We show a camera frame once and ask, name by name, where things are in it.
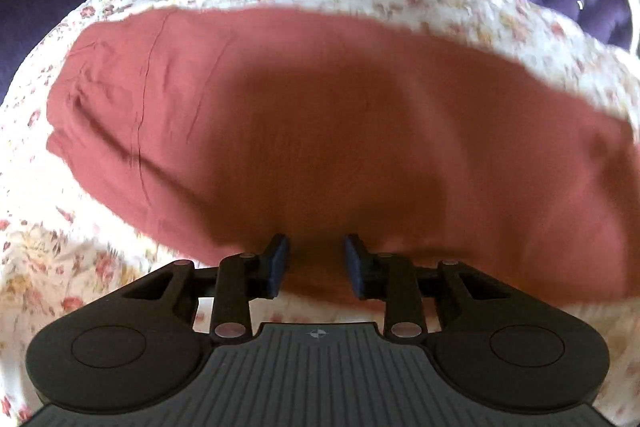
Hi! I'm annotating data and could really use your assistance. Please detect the red pants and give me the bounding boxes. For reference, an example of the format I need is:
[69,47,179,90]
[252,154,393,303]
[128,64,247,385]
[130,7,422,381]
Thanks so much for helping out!
[46,4,640,309]

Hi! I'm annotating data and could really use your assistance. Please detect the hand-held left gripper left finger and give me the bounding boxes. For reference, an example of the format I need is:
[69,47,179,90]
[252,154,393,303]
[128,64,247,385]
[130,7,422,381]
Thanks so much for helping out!
[122,233,291,342]

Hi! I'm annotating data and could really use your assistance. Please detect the floral bed sheet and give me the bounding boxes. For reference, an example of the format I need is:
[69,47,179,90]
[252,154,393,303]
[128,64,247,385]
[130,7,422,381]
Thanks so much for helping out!
[0,0,640,427]

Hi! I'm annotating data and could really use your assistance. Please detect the dark purple pillow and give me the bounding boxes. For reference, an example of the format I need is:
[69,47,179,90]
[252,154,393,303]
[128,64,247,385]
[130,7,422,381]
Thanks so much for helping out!
[0,0,132,104]

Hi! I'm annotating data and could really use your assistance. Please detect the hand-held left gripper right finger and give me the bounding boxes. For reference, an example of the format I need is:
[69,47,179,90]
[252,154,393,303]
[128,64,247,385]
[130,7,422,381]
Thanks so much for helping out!
[344,233,519,341]

